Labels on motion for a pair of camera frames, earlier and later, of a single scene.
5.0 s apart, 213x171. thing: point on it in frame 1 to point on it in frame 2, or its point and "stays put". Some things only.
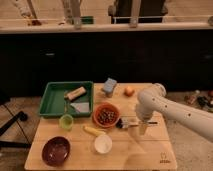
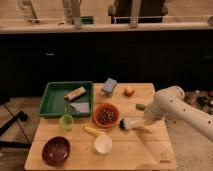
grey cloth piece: [82, 107] stays put
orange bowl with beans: [106, 114] stays put
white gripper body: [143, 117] to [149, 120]
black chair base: [20, 116] stays put
